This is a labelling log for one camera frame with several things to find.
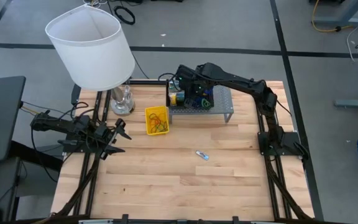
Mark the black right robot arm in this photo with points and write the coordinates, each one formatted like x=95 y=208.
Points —
x=238 y=81

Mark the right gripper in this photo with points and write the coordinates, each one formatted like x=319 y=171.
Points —
x=190 y=82

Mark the grey desk foot bar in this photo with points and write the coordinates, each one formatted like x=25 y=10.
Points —
x=353 y=103

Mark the yellow packet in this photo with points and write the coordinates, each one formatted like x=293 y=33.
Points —
x=172 y=100

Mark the grey desk base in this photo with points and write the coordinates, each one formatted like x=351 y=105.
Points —
x=328 y=21

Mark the grey perforated metal shelf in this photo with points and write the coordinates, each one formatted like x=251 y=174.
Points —
x=222 y=102

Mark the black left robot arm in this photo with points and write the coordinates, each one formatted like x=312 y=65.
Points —
x=61 y=124

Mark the yellow plastic slotted basket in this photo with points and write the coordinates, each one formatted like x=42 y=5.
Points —
x=148 y=130

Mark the table lamp with white shade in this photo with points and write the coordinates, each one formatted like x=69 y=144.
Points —
x=90 y=46

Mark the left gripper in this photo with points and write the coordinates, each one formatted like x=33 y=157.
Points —
x=107 y=138

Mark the black aluminium table frame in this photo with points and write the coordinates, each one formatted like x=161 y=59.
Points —
x=145 y=82

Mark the orange rubber band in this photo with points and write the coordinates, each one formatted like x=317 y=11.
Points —
x=155 y=124

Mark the Crayola 24 crayons box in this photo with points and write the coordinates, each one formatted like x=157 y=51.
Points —
x=180 y=96

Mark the black side desk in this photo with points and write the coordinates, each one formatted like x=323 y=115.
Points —
x=2 y=109

